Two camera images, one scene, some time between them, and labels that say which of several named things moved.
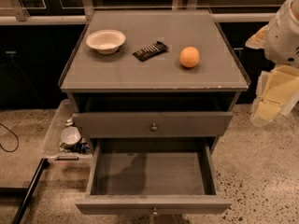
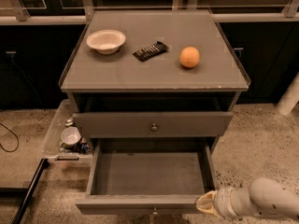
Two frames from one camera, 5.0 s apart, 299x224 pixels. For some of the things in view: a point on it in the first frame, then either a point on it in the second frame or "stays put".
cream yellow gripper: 282,37 to 223,202
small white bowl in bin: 70,135 stays put
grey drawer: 152,176 stays put
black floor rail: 42,165 stays put
